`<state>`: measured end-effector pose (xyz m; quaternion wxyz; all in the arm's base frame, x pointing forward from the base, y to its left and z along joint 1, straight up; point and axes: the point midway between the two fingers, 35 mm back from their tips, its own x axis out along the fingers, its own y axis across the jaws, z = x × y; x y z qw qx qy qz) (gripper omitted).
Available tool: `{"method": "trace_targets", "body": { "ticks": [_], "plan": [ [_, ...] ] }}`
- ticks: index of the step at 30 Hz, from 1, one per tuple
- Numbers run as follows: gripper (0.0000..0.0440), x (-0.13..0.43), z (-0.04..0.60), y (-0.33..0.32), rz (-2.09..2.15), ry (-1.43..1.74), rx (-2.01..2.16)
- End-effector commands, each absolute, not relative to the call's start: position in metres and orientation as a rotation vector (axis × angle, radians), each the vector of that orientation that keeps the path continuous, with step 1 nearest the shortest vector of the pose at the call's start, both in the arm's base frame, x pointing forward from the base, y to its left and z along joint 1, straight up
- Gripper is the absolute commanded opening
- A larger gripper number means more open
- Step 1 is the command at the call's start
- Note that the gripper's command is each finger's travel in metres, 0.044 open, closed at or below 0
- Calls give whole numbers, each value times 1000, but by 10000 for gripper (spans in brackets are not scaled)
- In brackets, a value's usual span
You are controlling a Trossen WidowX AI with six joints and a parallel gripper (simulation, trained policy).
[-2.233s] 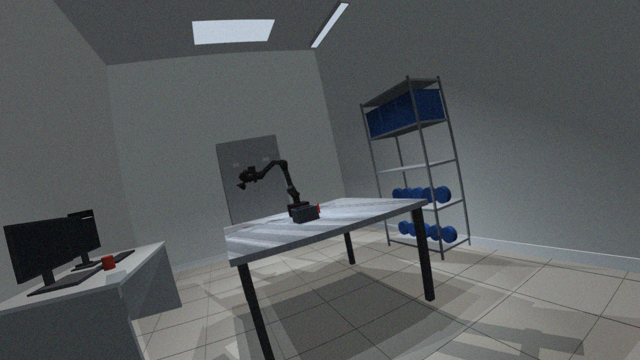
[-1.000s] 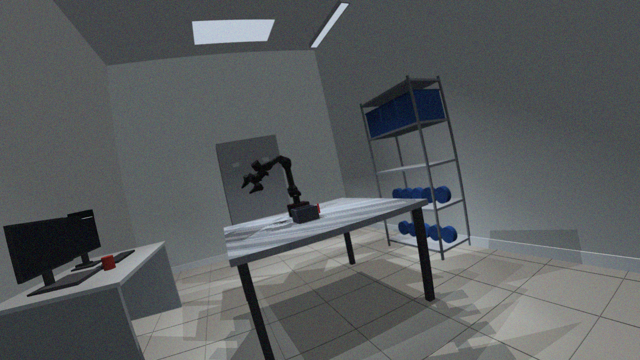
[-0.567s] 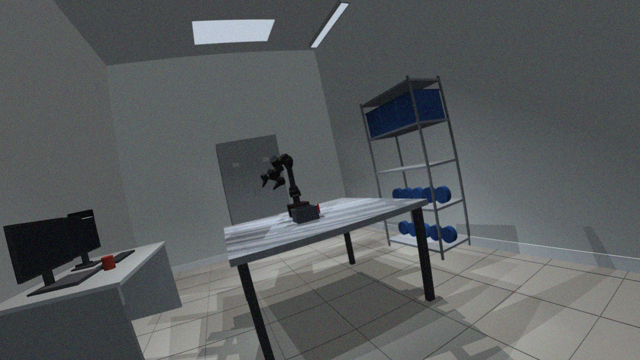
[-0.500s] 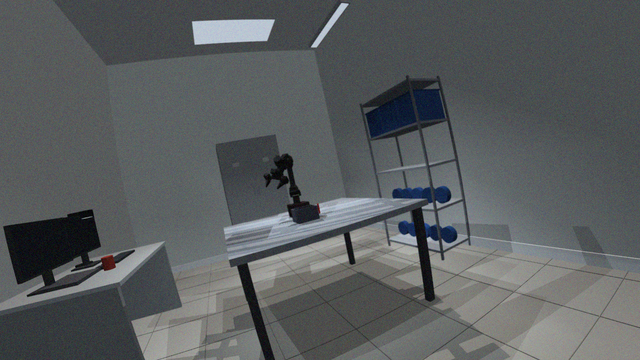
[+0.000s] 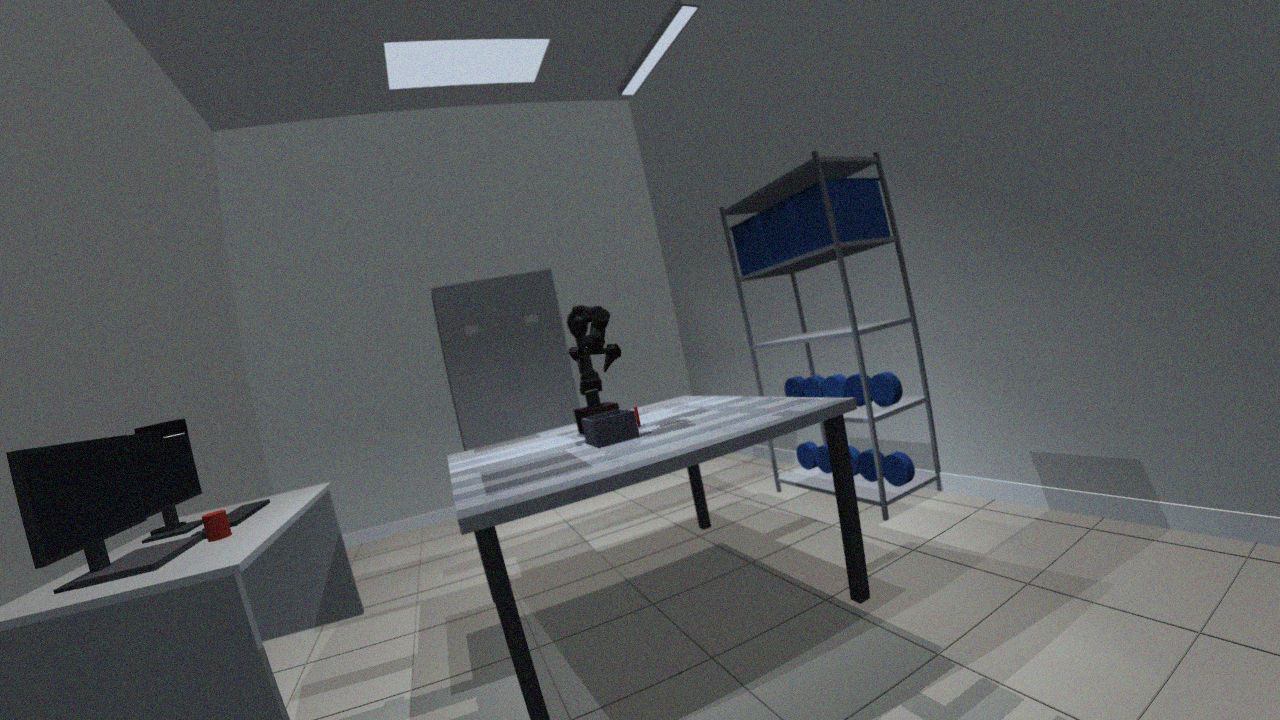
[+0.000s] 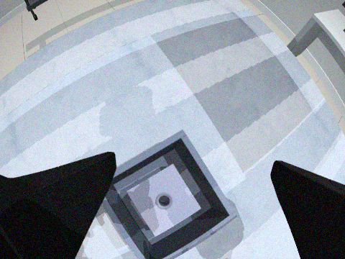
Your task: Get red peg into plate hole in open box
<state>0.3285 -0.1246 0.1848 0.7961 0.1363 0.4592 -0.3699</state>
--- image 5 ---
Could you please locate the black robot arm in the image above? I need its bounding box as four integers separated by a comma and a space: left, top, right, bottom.
567, 305, 611, 409

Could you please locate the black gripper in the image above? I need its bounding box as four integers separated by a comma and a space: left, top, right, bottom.
568, 333, 621, 374

